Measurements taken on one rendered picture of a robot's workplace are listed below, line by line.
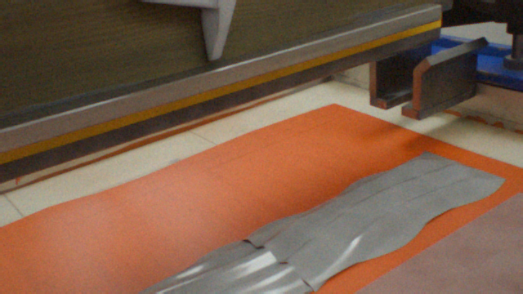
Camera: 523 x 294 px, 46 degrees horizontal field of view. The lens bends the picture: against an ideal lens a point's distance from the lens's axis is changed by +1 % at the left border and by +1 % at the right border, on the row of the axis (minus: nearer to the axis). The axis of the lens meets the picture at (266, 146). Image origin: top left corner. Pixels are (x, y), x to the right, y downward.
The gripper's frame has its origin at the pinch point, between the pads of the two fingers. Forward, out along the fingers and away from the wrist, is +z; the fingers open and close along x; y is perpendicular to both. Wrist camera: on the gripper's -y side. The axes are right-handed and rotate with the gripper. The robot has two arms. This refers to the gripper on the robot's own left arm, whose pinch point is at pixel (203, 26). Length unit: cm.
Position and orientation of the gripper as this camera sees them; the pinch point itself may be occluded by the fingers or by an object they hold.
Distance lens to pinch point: 34.2
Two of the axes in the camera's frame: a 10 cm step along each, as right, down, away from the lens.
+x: 6.1, 2.8, -7.4
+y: -7.9, 3.1, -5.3
